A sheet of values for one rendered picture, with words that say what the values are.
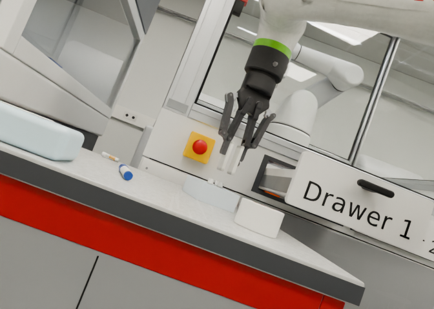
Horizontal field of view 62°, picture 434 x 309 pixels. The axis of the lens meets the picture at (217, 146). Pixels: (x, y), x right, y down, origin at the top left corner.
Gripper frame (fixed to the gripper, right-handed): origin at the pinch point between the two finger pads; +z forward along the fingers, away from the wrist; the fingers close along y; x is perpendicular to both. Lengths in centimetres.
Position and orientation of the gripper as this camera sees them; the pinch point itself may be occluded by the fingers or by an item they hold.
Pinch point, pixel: (230, 158)
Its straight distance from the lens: 82.7
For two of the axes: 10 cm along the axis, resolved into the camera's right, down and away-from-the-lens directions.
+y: -8.7, -3.7, -3.2
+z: -3.6, 9.3, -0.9
